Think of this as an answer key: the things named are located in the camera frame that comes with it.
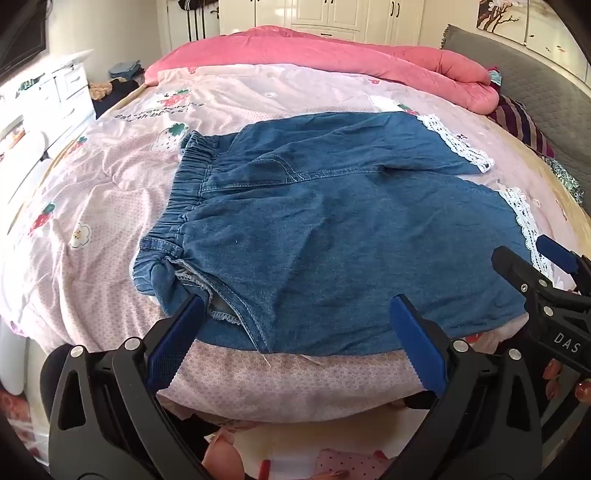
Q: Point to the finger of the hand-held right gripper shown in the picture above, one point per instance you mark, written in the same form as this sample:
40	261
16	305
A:
556	251
517	270

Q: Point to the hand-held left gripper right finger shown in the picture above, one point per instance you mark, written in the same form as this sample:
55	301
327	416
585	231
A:
415	341

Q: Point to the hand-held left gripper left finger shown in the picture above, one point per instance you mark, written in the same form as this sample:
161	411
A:
178	332

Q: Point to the blue denim pants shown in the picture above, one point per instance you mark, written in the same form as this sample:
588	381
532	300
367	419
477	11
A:
323	230

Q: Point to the person's right hand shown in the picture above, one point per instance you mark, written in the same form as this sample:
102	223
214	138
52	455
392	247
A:
554	369

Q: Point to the green floral cloth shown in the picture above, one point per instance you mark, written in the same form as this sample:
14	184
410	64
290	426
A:
565	177

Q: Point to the striped purple cloth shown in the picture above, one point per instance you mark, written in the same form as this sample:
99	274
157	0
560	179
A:
521	122

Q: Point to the pink floral cloth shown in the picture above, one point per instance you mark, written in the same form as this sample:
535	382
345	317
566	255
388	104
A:
300	447

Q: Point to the pink strawberry printed blanket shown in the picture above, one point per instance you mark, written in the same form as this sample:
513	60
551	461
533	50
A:
115	184

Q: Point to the grey padded headboard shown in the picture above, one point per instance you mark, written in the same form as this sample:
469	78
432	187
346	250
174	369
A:
531	64

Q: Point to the white bed footboard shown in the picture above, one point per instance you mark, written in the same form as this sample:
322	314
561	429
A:
18	184

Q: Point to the brown knitted cloth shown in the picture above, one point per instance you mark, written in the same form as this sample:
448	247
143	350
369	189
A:
98	91

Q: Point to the white dresser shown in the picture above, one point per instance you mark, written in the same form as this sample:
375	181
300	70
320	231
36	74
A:
64	101

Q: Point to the folded blue clothes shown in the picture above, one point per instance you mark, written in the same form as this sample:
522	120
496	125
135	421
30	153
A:
127	70

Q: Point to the pink quilt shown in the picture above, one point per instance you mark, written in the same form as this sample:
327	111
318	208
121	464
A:
323	50

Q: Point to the white wardrobe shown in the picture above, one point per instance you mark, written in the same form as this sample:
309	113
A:
332	18

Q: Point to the wall painting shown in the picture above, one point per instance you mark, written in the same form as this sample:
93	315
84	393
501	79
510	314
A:
531	23

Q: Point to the black wall television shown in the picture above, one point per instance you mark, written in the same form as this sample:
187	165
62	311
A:
21	37

